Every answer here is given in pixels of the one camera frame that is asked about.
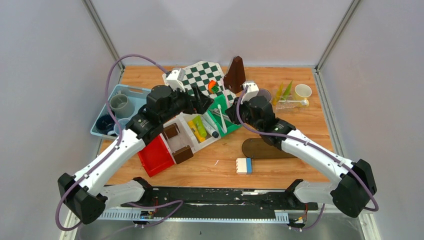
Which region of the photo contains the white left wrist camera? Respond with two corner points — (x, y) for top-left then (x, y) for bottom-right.
(165, 68), (186, 92)

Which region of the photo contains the yellow toothpaste tube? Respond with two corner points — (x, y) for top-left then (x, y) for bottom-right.
(187, 120), (206, 143)
(272, 83), (284, 106)

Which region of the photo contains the brown wooden block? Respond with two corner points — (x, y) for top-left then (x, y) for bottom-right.
(162, 123), (180, 140)
(172, 145), (194, 165)

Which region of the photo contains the white blue toy brick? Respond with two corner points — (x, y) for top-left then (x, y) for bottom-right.
(235, 158), (253, 175)

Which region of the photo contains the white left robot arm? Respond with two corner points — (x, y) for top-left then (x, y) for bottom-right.
(57, 85), (214, 225)

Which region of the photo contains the green white chessboard mat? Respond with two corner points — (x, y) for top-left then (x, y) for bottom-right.
(181, 61), (236, 104)

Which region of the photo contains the dark wooden oval tray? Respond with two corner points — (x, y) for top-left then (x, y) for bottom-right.
(241, 138), (295, 160)

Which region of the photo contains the grey mug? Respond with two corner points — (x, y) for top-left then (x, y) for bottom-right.
(109, 93), (135, 119)

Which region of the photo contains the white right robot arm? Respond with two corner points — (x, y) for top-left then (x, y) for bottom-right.
(225, 96), (380, 218)

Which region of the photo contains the purple mug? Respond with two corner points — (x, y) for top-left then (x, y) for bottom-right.
(257, 88), (272, 103)

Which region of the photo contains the red plastic bin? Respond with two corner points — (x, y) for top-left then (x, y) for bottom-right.
(137, 134), (176, 177)

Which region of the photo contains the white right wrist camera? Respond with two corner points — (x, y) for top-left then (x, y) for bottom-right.
(241, 81), (259, 103)

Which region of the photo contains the white toothbrush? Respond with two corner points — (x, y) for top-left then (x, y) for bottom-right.
(217, 104), (227, 134)
(278, 98), (309, 107)

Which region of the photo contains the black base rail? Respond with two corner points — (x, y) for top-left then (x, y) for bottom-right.
(136, 186), (318, 219)

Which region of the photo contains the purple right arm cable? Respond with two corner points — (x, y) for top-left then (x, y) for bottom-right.
(234, 87), (380, 232)

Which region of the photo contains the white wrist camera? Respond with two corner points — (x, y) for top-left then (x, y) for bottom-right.
(241, 81), (259, 103)
(165, 68), (186, 92)

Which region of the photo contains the light blue mug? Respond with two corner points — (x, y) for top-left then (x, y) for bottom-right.
(106, 118), (130, 136)

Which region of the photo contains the white toothpaste tube black cap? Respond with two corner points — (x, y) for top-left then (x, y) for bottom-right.
(200, 116), (220, 139)

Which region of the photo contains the cream mug yellow handle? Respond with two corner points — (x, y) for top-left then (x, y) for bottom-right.
(294, 84), (312, 101)

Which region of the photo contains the orange toy block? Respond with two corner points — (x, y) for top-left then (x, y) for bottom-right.
(207, 80), (219, 94)

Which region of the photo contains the green plastic bin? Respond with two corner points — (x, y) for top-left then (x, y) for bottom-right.
(207, 95), (242, 137)

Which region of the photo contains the dark blue mug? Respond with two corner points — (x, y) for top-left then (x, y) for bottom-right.
(95, 114), (115, 135)

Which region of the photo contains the light blue perforated basket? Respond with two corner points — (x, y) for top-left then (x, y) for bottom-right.
(90, 84), (151, 140)

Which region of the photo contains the white plastic bin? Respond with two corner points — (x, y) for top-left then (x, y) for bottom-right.
(165, 123), (195, 161)

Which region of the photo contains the brown wooden metronome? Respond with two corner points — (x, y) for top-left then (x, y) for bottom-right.
(223, 55), (246, 94)

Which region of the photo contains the white bin with toothpastes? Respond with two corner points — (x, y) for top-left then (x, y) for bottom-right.
(178, 112), (222, 153)

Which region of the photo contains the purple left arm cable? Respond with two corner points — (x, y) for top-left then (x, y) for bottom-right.
(54, 53), (185, 232)

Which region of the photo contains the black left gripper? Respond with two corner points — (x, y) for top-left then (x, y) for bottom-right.
(159, 83), (214, 123)

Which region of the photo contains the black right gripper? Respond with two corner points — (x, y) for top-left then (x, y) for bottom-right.
(225, 96), (263, 133)

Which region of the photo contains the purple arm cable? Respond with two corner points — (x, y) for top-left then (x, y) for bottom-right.
(54, 53), (185, 232)
(234, 87), (380, 232)

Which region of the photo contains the green toy block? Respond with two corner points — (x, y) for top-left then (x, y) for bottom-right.
(211, 85), (220, 94)

